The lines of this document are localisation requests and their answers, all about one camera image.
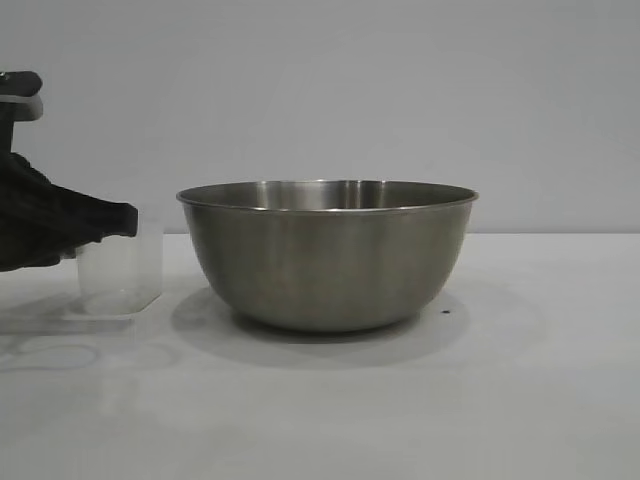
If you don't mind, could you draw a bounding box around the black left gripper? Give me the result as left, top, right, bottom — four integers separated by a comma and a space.
0, 118, 140, 272

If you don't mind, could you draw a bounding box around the clear measuring cup with rice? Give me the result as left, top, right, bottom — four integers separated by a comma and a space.
76, 204, 166, 317

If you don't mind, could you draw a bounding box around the stainless steel bowl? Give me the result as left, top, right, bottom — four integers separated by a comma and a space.
174, 178, 480, 334

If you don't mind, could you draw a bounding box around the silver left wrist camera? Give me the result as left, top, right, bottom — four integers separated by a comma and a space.
0, 71, 44, 122

